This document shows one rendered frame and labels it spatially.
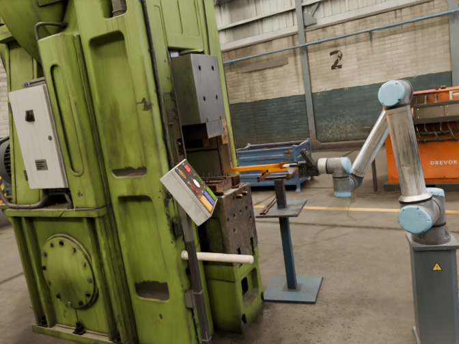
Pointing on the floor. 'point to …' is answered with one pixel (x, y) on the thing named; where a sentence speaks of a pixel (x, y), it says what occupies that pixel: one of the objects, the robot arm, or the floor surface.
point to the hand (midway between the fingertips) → (285, 164)
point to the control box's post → (196, 278)
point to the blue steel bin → (257, 155)
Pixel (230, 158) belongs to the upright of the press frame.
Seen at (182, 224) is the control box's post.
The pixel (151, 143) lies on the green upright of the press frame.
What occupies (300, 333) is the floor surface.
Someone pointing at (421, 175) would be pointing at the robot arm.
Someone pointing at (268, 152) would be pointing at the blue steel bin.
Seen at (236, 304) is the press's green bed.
